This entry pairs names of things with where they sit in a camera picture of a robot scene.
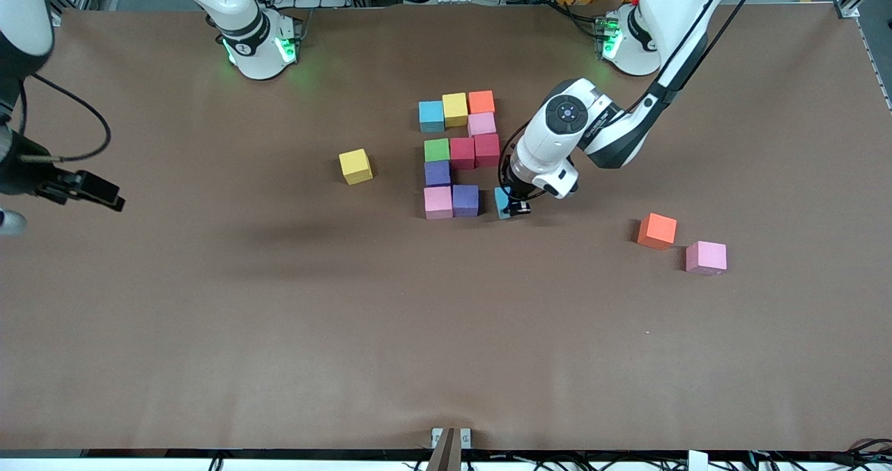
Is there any blue foam cube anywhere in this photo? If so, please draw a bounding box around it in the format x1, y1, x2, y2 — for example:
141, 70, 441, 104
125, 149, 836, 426
494, 187, 521, 221
418, 100, 447, 134

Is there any red foam cube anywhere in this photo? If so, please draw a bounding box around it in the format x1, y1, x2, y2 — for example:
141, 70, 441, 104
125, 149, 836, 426
450, 137, 477, 171
474, 133, 502, 169

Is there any yellow foam cube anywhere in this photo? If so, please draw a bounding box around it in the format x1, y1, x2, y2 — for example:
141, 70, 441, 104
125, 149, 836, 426
442, 93, 469, 128
339, 148, 374, 186

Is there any paper table cover sheet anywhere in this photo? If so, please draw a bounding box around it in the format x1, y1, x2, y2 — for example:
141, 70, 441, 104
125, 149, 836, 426
0, 3, 892, 452

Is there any white left camera mount bracket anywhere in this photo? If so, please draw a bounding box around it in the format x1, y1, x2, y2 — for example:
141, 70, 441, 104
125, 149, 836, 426
533, 164, 580, 199

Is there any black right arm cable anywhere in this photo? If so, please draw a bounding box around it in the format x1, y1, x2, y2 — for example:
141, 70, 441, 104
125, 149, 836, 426
17, 72, 113, 163

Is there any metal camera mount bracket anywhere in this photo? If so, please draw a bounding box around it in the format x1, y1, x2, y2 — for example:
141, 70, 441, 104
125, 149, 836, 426
426, 426, 473, 471

